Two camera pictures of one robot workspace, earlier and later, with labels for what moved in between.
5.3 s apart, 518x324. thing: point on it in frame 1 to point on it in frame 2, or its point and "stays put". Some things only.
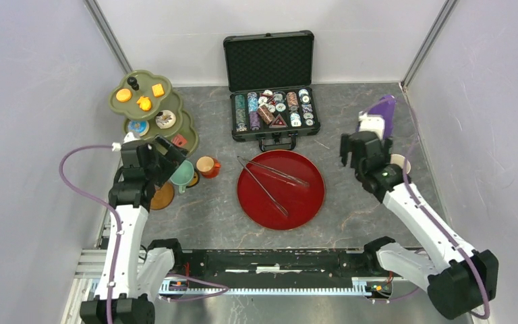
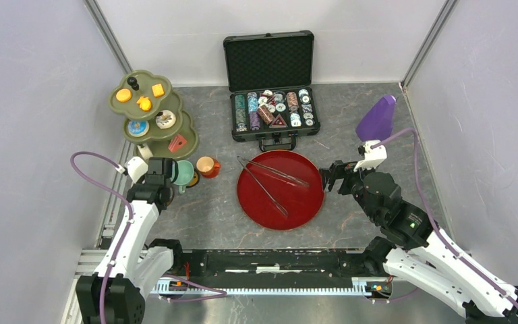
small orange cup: x=207 y=167 stays put
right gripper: x=345 y=148 to x=339 y=169
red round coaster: x=215 y=171 stays put
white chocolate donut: x=165 y=119 stays put
